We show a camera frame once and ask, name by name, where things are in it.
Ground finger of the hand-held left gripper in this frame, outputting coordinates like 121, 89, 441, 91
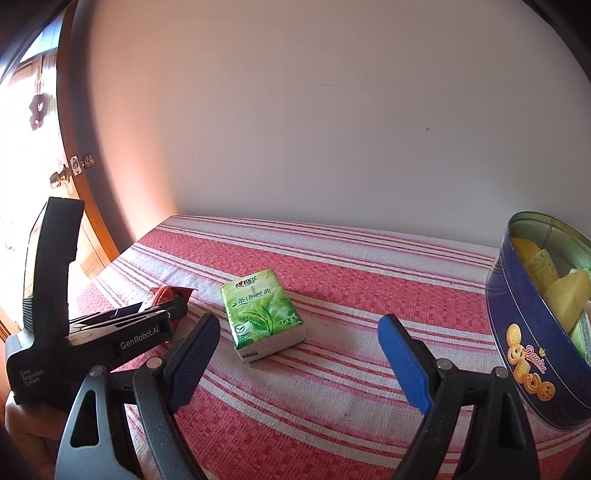
69, 310, 170, 343
69, 298, 188, 329

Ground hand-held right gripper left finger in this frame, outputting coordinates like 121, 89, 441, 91
54, 313, 221, 480

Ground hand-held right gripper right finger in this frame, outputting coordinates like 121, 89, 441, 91
378, 314, 541, 480

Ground red snack packet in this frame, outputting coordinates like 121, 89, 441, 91
141, 286, 192, 308

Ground green leaf print tissue pack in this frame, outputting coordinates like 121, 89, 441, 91
221, 269, 306, 364

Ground round blue cookie tin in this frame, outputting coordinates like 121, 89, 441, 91
485, 211, 591, 431

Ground green and yellow scouring sponge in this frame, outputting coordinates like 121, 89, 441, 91
526, 249, 561, 296

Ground yellow snack packet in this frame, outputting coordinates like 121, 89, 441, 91
542, 270, 591, 330

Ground person's left hand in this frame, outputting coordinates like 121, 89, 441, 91
4, 397, 61, 480

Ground red striped tablecloth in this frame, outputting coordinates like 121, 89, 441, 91
74, 215, 591, 480

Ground wooden door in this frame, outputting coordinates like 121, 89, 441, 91
0, 9, 121, 342

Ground metal door latch plate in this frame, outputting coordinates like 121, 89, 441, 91
71, 151, 96, 174

